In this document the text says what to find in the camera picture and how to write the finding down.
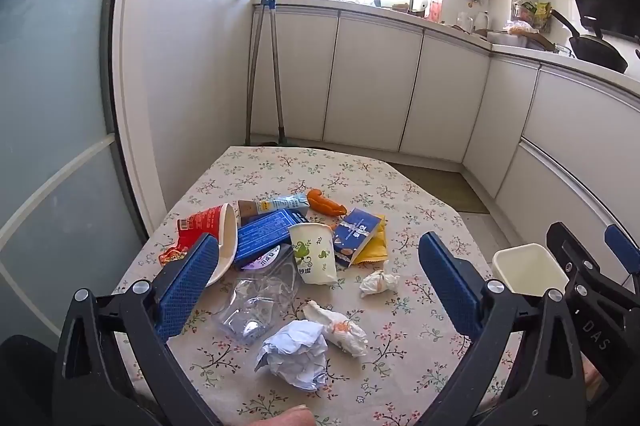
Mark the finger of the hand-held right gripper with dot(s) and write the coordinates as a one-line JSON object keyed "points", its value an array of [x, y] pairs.
{"points": [[575, 256], [620, 242]]}

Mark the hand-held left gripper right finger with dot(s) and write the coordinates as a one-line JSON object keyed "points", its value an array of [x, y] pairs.
{"points": [[445, 281]]}

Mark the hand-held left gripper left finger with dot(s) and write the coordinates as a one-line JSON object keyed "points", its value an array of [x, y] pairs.
{"points": [[190, 286]]}

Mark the white plastic bin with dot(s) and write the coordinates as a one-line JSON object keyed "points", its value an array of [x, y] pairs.
{"points": [[525, 266]]}

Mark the yellow snack packet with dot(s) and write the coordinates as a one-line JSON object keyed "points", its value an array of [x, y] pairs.
{"points": [[375, 248]]}

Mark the blue carton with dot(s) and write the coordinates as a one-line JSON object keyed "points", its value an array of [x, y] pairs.
{"points": [[265, 233]]}

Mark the blue snack box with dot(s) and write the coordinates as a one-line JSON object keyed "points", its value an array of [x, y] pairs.
{"points": [[355, 231]]}

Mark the tissue orange print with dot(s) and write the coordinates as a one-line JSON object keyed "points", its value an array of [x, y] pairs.
{"points": [[335, 328]]}

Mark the person's left hand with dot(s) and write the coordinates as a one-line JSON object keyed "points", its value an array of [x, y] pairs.
{"points": [[285, 417]]}

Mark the red foil wrapper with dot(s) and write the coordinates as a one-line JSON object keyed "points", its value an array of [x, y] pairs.
{"points": [[172, 256]]}

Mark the clear plastic cup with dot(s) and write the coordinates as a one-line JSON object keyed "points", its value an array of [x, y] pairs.
{"points": [[255, 306]]}

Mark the small crumpled white tissue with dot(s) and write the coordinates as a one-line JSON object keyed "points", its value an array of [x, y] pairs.
{"points": [[375, 283]]}

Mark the red instant noodle cup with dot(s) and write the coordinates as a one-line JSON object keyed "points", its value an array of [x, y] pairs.
{"points": [[210, 218]]}

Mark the floral tablecloth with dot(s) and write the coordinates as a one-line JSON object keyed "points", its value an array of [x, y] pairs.
{"points": [[400, 186]]}

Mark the light blue bar wrapper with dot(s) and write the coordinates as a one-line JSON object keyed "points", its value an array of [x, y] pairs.
{"points": [[280, 204]]}

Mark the crumpled blue white paper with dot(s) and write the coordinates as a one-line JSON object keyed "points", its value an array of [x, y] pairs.
{"points": [[295, 356]]}

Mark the white paper cup green print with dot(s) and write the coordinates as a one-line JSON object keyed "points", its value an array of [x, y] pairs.
{"points": [[315, 256]]}

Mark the dark chair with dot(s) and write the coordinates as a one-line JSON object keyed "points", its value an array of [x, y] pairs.
{"points": [[25, 381]]}

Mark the black wok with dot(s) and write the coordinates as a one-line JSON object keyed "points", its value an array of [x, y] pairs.
{"points": [[600, 51]]}

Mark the white kitchen cabinets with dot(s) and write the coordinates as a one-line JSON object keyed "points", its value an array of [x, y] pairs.
{"points": [[370, 81]]}

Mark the grey pole mop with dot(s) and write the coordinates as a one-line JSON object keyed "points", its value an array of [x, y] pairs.
{"points": [[254, 71]]}

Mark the frosted glass sliding door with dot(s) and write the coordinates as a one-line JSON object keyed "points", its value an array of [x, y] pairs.
{"points": [[50, 106]]}

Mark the red bottle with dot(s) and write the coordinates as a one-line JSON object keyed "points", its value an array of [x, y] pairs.
{"points": [[434, 8]]}

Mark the white kitchen countertop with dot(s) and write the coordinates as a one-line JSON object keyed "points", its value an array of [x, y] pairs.
{"points": [[380, 12]]}

